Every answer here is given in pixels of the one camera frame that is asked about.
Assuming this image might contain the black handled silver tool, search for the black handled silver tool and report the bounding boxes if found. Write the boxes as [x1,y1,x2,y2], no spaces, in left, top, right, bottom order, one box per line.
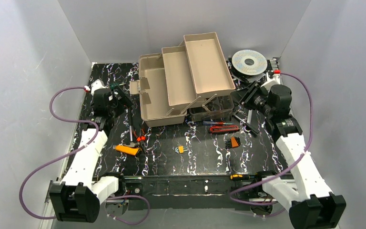
[127,108,133,143]

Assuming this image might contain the red handled pliers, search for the red handled pliers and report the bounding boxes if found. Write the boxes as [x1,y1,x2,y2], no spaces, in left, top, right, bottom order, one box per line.
[134,128,147,154]

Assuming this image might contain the translucent brown tool box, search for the translucent brown tool box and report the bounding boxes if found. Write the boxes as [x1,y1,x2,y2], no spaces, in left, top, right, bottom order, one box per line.
[130,32,235,127]

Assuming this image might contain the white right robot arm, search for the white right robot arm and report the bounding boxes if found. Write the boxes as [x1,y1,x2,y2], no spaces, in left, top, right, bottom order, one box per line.
[230,83,346,229]

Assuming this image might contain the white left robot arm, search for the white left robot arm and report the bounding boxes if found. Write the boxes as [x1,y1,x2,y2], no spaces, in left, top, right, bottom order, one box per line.
[49,84,132,223]

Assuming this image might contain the grey filament spool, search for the grey filament spool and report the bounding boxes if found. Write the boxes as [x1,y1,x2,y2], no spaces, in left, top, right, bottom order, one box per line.
[229,49,268,82]

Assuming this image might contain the red black utility knife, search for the red black utility knife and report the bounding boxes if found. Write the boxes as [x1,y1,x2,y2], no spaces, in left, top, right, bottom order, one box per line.
[209,125,240,135]

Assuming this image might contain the blue red screwdriver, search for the blue red screwdriver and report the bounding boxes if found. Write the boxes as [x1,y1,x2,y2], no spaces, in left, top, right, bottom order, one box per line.
[203,121,233,126]

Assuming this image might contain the black orange hex key set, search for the black orange hex key set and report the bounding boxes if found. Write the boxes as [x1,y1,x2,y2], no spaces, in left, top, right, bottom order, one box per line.
[225,136,241,149]

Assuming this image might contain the black marbled mat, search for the black marbled mat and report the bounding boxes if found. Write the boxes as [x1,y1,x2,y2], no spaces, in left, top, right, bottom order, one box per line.
[63,61,307,178]

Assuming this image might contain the yellow small hex key set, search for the yellow small hex key set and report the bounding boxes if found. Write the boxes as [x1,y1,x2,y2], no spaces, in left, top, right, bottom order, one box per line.
[175,146,188,154]

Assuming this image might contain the orange black screwdriver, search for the orange black screwdriver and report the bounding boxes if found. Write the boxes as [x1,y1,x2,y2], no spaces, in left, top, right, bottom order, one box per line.
[230,174,251,181]

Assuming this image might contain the green handled screwdriver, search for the green handled screwdriver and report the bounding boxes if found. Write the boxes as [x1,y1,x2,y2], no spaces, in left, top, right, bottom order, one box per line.
[109,83,123,90]

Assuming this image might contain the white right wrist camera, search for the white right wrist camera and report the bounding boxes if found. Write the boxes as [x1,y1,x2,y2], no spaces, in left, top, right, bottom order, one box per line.
[262,74,281,92]

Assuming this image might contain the orange handled hammer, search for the orange handled hammer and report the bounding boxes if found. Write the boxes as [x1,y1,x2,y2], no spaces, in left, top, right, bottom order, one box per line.
[113,145,141,156]

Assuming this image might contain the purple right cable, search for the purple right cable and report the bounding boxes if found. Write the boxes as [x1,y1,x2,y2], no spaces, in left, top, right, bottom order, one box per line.
[228,71,315,219]

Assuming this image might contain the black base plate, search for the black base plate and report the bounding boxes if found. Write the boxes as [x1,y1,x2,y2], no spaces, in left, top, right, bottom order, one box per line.
[123,175,255,210]

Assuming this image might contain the aluminium frame rail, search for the aluminium frame rail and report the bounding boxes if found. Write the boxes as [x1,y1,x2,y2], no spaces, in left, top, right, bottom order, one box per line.
[39,180,121,229]

